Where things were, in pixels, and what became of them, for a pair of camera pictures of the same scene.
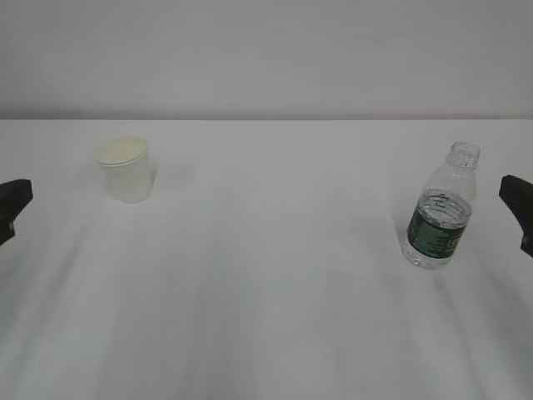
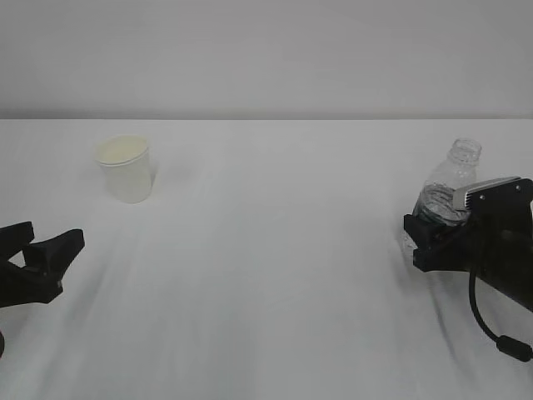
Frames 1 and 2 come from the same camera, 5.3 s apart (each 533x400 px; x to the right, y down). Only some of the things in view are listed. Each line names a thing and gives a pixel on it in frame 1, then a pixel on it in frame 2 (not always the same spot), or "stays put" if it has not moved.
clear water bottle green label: x=436 y=231 stays put
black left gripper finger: x=14 y=196 → x=47 y=261
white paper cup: x=126 y=162 stays put
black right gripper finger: x=517 y=195 → x=429 y=237
